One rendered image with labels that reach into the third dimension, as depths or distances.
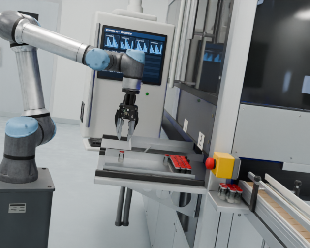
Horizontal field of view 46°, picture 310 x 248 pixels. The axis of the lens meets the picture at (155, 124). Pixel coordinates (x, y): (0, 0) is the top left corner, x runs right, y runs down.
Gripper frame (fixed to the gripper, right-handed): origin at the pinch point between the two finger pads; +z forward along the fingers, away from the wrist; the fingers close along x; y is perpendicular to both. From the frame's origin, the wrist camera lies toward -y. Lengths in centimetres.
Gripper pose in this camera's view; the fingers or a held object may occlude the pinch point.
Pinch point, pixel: (123, 137)
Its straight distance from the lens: 150.3
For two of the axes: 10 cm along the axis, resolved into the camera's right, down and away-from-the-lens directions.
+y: 1.0, 1.7, -9.8
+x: 9.8, 1.3, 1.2
